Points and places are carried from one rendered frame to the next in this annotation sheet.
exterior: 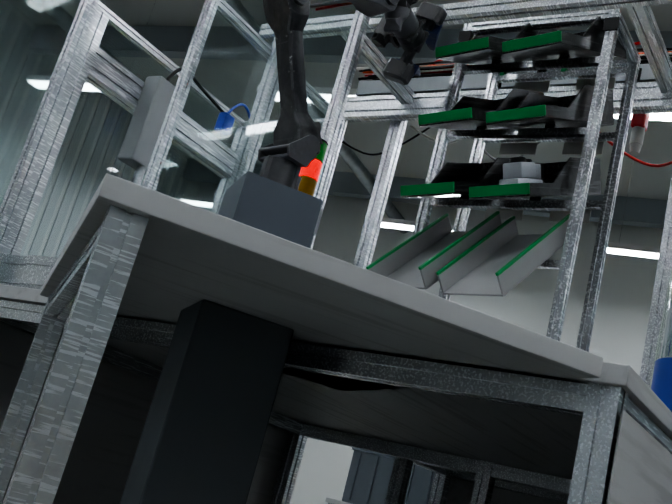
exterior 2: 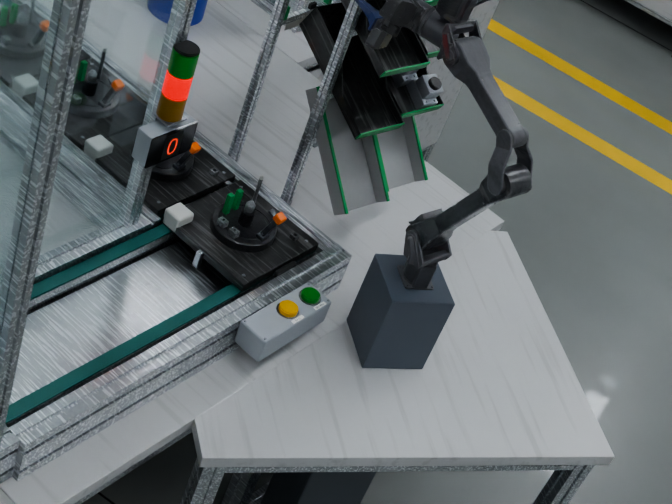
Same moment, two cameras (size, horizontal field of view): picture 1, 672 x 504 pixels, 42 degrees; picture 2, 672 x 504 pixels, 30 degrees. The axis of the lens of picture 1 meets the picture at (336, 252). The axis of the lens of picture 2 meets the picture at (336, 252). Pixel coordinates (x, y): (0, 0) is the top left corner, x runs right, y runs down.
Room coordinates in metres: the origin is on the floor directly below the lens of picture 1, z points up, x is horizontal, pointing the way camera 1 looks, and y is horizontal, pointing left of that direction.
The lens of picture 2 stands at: (1.95, 2.08, 2.65)
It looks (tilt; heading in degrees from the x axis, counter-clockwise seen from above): 39 degrees down; 261
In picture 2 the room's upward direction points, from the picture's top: 22 degrees clockwise
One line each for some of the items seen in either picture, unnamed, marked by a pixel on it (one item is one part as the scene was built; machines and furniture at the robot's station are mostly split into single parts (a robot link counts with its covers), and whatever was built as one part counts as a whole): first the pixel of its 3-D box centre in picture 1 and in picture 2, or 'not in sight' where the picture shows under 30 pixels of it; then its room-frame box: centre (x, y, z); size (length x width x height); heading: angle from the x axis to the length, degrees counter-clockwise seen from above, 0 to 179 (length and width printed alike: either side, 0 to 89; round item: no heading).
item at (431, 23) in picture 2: (399, 15); (443, 32); (1.57, 0.00, 1.54); 0.07 x 0.06 x 0.09; 154
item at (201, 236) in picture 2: not in sight; (241, 232); (1.81, 0.03, 0.96); 0.24 x 0.24 x 0.02; 54
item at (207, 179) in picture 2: not in sight; (164, 145); (2.02, -0.12, 1.01); 0.24 x 0.24 x 0.13; 54
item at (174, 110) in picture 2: (305, 188); (171, 104); (2.02, 0.11, 1.29); 0.05 x 0.05 x 0.05
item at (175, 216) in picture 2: not in sight; (177, 217); (1.95, 0.05, 0.97); 0.05 x 0.05 x 0.04; 54
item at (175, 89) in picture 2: (310, 170); (177, 82); (2.02, 0.11, 1.34); 0.05 x 0.05 x 0.05
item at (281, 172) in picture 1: (279, 179); (419, 266); (1.46, 0.13, 1.09); 0.07 x 0.07 x 0.06; 19
